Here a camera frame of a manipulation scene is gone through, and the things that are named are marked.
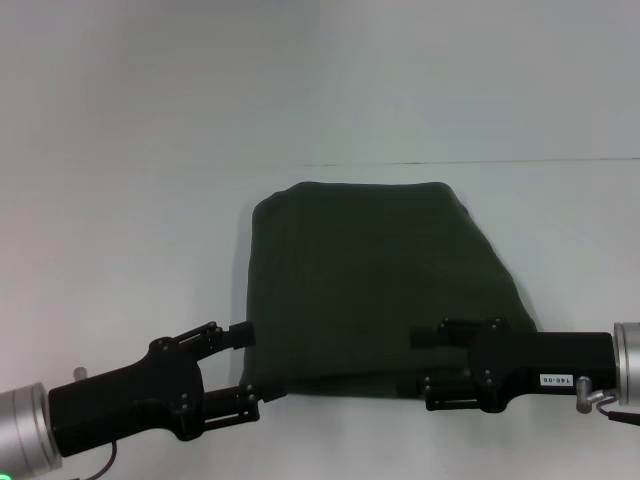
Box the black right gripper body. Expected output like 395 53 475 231
462 315 619 414

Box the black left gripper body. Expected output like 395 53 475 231
48 322 224 459

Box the dark green t-shirt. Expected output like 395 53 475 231
239 180 539 401

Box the left gripper cable with plug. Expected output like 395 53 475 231
64 367 120 480

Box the gripper cable with plug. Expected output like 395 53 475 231
64 367 120 480
574 375 640 427

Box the right gripper cable with plug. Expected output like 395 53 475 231
574 375 640 427

